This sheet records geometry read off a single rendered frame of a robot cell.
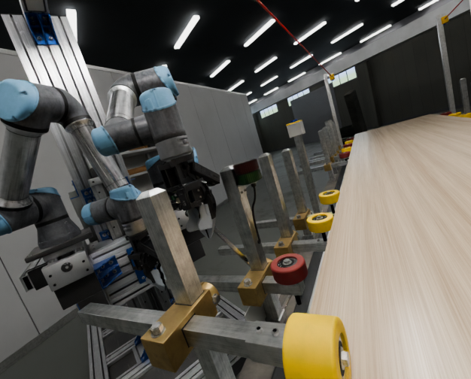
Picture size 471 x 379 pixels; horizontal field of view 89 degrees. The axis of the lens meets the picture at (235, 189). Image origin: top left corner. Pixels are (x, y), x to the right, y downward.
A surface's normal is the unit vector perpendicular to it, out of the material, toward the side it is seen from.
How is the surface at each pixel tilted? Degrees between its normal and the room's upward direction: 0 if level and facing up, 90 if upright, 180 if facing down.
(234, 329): 0
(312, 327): 3
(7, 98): 85
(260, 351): 90
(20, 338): 90
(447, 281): 0
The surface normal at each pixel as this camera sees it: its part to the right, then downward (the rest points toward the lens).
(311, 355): -0.52, -0.49
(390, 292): -0.30, -0.94
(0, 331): 0.87, -0.19
